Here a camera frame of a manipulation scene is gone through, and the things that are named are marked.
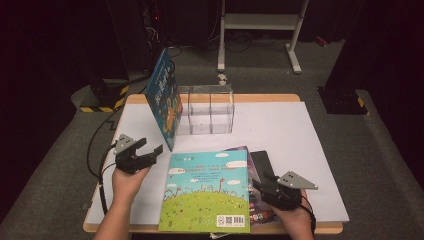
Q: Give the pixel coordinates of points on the white table mat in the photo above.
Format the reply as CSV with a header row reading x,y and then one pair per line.
x,y
293,133

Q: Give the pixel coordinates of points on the person's left hand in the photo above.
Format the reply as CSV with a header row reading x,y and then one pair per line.
x,y
128,185

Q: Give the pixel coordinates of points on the light blue picture book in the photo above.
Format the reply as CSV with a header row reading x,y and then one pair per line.
x,y
203,193

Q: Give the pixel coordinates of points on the black yellow striped stand base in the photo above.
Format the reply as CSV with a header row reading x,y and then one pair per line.
x,y
106,100

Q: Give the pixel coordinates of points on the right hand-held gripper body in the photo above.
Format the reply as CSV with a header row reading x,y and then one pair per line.
x,y
283,196

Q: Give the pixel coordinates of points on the white metal stand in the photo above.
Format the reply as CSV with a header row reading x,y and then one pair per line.
x,y
260,21

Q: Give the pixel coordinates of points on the purple magazine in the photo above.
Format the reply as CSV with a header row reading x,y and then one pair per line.
x,y
258,210

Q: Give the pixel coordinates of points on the wooden table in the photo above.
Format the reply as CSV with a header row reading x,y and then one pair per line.
x,y
266,97

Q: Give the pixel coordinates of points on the small red object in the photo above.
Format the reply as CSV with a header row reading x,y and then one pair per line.
x,y
321,41

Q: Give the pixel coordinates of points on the dark blue picture book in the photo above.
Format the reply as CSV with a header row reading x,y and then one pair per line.
x,y
165,100

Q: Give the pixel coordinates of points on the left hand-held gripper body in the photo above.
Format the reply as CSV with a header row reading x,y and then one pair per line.
x,y
128,160

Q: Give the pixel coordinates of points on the person's right hand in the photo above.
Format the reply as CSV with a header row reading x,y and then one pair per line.
x,y
295,218

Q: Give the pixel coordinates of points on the clear acrylic book rack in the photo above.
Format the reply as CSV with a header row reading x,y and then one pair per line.
x,y
213,110

